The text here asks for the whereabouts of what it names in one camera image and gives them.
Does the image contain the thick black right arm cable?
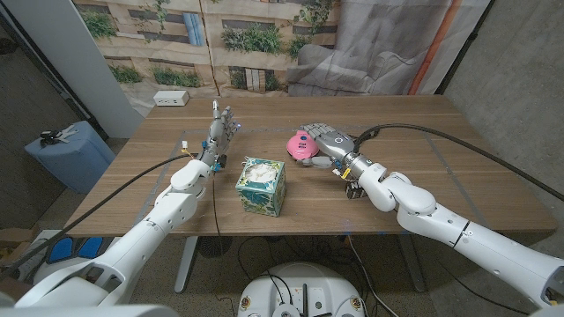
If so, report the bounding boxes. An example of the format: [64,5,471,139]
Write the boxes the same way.
[352,123,564,203]

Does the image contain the blue fabric ottoman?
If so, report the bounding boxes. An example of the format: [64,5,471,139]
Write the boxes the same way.
[24,121,116,195]

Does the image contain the grey table leg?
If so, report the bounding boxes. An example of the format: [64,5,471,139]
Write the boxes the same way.
[398,234,427,294]

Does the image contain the black round floor disc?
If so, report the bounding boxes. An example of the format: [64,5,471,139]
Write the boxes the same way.
[197,236,234,259]

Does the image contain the white power strip box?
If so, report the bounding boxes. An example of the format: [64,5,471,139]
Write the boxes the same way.
[152,90,190,107]

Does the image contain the white floor cable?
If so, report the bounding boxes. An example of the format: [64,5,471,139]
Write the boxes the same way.
[346,235,391,317]

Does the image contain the teal leaf print tissue box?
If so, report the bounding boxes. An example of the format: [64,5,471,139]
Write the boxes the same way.
[234,157,286,218]

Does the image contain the thin black left hand cable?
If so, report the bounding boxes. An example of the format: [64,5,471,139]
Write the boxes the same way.
[211,169,222,238]

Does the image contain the pink mini sandwich press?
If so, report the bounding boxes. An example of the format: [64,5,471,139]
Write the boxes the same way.
[286,129,321,160]

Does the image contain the black Nitro golf ball box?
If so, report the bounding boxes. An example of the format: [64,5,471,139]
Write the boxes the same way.
[345,180,367,200]

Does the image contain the white foot pedal blue pads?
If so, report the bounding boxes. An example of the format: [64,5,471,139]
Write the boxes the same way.
[37,231,116,277]

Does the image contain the white table leg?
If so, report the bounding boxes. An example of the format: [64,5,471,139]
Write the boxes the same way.
[174,236,199,294]

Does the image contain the brown cardboard box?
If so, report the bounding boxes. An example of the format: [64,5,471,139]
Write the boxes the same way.
[0,227,43,297]

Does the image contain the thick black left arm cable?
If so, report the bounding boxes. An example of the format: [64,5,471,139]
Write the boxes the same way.
[0,152,199,283]

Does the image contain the bunch of keys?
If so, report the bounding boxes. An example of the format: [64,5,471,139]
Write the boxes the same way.
[39,124,79,148]

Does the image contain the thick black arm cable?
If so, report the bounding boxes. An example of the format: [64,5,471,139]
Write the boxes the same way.
[0,152,199,283]
[352,123,564,203]

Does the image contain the white square pillar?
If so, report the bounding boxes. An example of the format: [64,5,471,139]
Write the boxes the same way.
[2,0,145,139]

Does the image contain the white robot torso base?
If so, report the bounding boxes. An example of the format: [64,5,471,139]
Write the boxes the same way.
[237,262,366,317]

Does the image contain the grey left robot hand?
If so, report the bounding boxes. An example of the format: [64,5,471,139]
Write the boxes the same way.
[197,100,241,173]

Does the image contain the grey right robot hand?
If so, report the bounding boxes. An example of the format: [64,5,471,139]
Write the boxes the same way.
[295,122,375,180]

